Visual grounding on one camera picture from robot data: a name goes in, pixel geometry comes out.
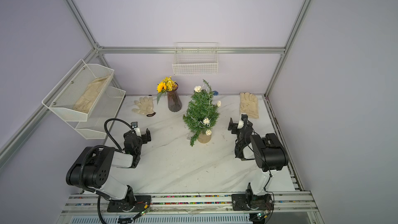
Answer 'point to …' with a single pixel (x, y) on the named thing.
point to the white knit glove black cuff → (145, 106)
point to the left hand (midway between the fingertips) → (139, 131)
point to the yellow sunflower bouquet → (168, 84)
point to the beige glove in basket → (84, 101)
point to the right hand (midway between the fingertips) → (239, 120)
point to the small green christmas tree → (202, 114)
